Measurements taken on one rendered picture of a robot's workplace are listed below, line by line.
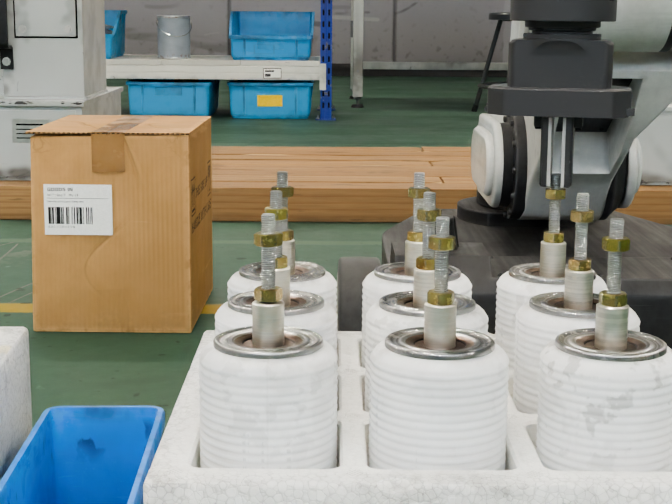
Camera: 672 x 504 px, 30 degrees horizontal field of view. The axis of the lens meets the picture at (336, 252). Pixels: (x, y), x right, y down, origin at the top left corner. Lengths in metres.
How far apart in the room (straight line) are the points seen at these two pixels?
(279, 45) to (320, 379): 4.76
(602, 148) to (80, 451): 0.75
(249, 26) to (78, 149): 4.21
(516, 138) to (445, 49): 7.70
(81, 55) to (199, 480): 2.26
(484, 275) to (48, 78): 1.82
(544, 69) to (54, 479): 0.57
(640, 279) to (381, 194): 1.50
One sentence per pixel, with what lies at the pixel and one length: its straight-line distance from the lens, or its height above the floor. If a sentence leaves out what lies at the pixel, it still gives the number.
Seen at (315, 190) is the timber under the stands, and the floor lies 0.07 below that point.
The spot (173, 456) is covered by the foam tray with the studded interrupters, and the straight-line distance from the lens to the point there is 0.87.
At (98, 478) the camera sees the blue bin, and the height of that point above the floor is 0.05.
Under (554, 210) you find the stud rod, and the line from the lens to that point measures 1.10.
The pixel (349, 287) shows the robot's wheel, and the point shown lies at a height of 0.18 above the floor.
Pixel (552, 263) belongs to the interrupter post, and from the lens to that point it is 1.10.
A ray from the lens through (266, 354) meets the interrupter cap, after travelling 0.83.
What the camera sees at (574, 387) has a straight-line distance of 0.85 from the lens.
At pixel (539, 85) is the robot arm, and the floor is 0.42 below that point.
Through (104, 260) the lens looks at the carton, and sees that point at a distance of 1.89.
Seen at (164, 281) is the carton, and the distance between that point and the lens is 1.88.
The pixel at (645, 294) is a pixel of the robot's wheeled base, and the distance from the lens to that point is 1.41.
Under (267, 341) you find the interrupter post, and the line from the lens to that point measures 0.86.
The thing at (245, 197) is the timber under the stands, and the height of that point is 0.06.
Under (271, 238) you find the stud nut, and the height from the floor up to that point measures 0.33.
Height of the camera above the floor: 0.48
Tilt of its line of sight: 11 degrees down
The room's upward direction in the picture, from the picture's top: straight up
